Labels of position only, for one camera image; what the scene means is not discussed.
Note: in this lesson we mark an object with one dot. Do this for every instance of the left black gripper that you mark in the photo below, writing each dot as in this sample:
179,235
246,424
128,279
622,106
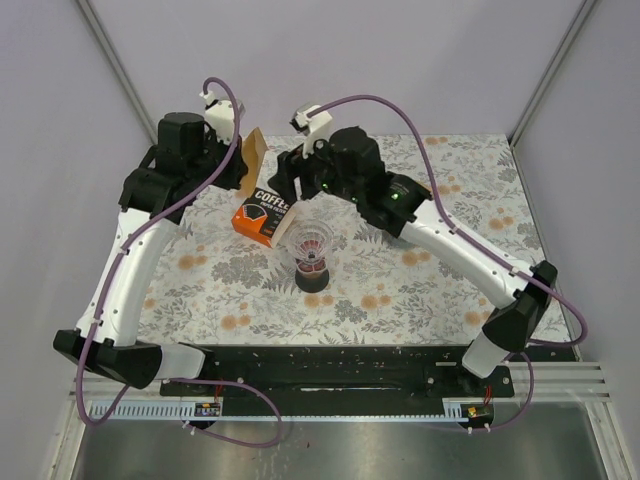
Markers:
238,169

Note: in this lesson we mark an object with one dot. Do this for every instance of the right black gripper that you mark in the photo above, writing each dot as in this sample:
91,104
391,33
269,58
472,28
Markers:
284,180

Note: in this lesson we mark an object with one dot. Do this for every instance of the coffee filter paper box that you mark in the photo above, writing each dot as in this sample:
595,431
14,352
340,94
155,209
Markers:
263,217

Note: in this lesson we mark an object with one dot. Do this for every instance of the clear plastic cup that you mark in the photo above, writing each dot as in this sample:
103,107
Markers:
309,242

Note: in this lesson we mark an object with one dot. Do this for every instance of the brown bottle red cap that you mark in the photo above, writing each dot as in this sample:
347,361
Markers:
312,275

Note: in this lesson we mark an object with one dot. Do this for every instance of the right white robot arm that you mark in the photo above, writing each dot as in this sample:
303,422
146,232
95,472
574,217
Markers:
516,289

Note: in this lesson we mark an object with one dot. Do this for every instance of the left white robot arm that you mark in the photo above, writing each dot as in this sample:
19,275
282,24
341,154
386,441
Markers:
192,152

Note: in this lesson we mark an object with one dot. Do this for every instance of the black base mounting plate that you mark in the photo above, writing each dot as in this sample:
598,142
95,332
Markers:
340,381

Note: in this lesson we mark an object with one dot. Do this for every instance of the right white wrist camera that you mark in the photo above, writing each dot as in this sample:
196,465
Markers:
313,127

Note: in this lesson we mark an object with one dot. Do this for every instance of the left aluminium frame post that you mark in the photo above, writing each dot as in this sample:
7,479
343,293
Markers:
105,44

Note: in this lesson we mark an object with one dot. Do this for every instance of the aluminium frame post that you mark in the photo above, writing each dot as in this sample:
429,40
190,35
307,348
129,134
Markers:
562,51
105,44

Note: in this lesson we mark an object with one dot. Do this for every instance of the white slotted cable duct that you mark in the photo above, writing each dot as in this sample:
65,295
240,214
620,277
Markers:
167,410

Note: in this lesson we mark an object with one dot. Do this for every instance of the right aluminium frame post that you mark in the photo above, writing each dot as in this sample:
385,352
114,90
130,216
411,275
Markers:
562,51

